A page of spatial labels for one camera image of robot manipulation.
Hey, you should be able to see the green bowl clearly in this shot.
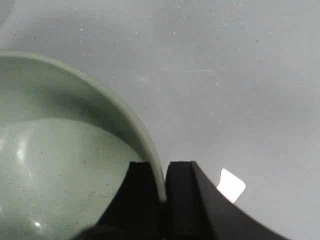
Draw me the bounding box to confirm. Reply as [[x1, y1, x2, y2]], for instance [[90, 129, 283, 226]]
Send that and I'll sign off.
[[0, 50, 167, 240]]

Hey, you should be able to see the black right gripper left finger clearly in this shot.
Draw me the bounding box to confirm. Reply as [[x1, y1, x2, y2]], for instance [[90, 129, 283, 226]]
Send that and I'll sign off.
[[73, 162, 163, 240]]

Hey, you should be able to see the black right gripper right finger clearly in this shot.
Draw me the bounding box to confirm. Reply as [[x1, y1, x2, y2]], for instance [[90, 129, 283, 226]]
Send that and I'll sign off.
[[165, 161, 284, 240]]

